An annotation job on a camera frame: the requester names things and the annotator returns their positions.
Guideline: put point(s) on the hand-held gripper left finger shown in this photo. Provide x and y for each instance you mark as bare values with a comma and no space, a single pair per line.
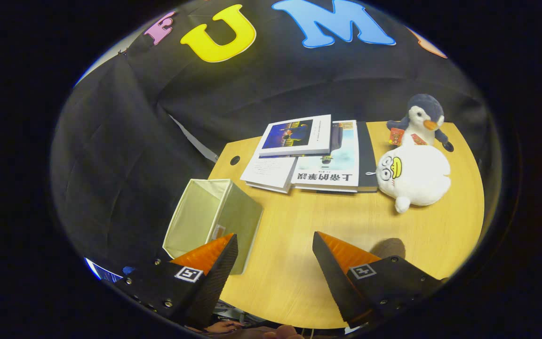
214,287

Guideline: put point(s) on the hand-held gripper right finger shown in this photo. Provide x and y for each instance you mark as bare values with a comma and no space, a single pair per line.
337,287

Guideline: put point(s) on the pale green fabric storage box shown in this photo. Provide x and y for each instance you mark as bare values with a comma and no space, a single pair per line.
238,216

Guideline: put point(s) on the blue cloth item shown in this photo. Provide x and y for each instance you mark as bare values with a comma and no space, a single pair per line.
128,270

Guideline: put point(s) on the book with pale blue cover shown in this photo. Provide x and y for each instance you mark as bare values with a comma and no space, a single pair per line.
332,165

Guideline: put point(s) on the plain white book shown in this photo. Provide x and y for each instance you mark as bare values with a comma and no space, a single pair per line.
271,172

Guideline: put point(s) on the black table grommet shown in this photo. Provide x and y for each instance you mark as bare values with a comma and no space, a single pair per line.
235,160
448,146

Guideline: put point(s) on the white duck plush toy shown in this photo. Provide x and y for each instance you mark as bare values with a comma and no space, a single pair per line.
417,176

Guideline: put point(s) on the white book with night photo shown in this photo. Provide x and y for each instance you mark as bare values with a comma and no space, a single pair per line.
294,134

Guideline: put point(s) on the penguin plush toy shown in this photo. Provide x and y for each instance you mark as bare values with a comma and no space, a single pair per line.
424,117

